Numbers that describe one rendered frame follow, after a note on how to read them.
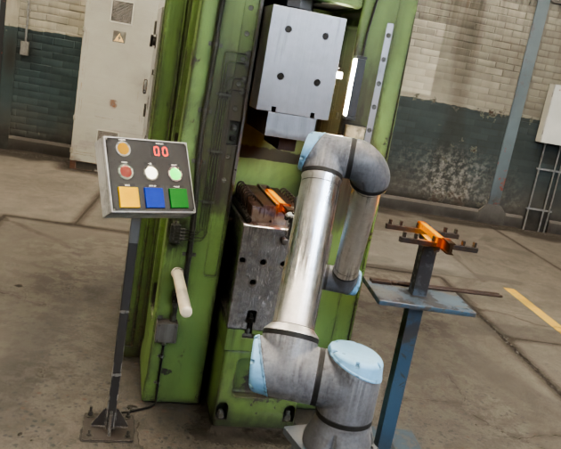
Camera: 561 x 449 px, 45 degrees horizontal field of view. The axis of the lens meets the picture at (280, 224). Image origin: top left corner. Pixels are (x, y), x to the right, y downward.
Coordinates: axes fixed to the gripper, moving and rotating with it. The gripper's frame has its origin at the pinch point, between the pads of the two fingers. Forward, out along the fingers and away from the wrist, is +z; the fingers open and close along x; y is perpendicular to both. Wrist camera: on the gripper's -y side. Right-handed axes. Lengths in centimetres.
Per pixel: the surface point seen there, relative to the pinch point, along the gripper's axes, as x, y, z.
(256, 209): -10.3, 3.6, 15.0
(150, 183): -55, -5, -3
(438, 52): 315, -110, 570
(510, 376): 176, 100, 81
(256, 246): -9.5, 17.3, 9.1
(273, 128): -9.1, -29.8, 15.0
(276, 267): 0.5, 25.4, 9.1
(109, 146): -71, -16, -3
